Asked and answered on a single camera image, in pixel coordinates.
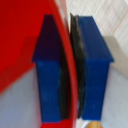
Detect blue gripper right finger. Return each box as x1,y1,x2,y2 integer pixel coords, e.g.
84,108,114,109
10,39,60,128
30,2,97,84
68,13,115,122

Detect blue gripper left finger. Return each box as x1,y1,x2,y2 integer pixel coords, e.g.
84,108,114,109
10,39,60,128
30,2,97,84
31,14,70,124

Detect red plastic cup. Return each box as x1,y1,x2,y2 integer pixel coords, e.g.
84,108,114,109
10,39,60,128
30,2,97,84
0,0,84,128

